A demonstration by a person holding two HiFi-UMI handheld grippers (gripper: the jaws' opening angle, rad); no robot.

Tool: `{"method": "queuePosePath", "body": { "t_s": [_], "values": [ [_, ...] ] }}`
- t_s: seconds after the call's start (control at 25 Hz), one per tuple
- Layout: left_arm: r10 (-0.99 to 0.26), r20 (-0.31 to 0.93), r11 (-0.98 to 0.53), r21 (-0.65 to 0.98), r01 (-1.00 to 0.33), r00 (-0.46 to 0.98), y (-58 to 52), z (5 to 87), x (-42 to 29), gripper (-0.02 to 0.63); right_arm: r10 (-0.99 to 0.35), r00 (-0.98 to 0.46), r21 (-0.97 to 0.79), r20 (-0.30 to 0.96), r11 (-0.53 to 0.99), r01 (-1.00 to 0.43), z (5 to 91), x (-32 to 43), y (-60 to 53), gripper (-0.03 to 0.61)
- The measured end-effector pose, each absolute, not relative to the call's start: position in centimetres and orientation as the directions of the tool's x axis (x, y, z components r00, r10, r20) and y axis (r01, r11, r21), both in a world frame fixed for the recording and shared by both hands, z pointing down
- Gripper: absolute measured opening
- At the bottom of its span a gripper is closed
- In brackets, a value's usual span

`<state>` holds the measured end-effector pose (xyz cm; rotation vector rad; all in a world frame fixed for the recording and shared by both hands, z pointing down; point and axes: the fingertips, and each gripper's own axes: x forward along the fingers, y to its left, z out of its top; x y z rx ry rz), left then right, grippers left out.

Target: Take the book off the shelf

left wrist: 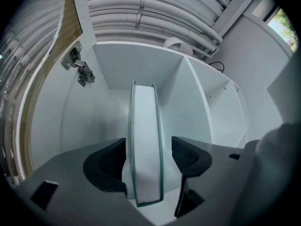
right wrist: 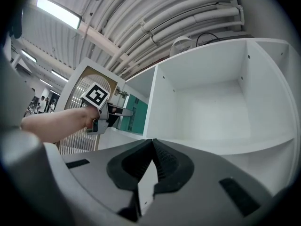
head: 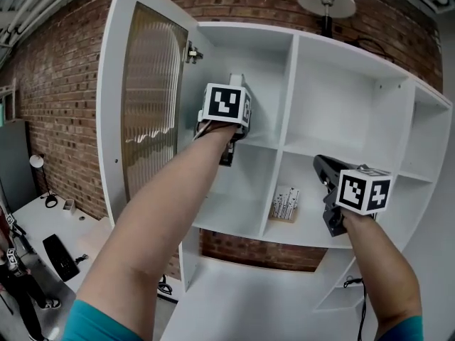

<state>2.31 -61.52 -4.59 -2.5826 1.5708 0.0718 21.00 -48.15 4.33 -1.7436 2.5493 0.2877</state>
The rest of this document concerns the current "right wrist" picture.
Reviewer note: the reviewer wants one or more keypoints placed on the person's left forearm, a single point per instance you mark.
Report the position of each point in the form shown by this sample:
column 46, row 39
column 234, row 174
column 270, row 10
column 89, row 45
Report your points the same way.
column 58, row 123

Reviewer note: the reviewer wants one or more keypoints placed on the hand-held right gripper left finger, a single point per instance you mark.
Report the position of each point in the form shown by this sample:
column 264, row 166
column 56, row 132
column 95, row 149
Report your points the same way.
column 98, row 173

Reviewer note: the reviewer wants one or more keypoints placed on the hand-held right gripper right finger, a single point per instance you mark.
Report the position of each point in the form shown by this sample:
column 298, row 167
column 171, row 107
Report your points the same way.
column 200, row 196

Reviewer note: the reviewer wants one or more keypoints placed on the metal door hinge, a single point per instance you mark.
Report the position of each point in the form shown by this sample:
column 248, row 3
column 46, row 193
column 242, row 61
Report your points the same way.
column 121, row 93

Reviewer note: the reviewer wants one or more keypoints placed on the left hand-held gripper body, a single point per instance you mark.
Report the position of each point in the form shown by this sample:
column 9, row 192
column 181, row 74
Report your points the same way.
column 96, row 95

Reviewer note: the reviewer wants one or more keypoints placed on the large ceiling light panel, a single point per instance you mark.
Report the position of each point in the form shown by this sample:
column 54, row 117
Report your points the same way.
column 58, row 12

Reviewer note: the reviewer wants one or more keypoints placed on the glass cabinet door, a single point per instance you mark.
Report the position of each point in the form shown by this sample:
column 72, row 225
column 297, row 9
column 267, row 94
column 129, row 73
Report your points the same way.
column 70, row 98

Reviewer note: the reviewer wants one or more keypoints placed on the long ceiling light strip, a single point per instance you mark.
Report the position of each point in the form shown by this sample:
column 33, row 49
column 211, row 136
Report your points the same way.
column 29, row 55
column 59, row 75

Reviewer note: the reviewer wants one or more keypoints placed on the white lamp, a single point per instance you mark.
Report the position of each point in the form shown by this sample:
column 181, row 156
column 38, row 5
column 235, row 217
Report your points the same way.
column 182, row 45

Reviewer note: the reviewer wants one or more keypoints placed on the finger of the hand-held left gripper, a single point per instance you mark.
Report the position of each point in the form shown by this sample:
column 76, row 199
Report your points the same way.
column 124, row 112

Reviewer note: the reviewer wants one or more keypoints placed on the teal book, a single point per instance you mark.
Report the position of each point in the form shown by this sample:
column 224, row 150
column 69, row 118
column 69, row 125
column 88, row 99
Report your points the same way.
column 138, row 118

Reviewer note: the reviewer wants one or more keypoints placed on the white shelf unit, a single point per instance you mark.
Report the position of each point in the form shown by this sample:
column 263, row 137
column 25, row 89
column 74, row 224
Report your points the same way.
column 211, row 107

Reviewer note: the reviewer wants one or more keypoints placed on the bundle of white ceiling pipes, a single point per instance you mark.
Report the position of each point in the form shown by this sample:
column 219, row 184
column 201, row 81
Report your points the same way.
column 169, row 20

